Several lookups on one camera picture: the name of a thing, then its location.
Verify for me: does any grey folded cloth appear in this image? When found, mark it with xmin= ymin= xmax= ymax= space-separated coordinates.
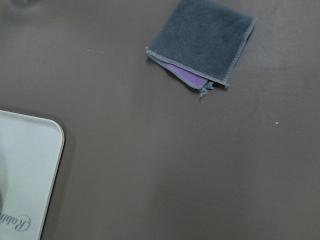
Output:
xmin=146 ymin=0 xmax=257 ymax=96

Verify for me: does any cream rabbit tray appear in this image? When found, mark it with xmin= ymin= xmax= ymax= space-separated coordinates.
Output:
xmin=0 ymin=110 xmax=65 ymax=240

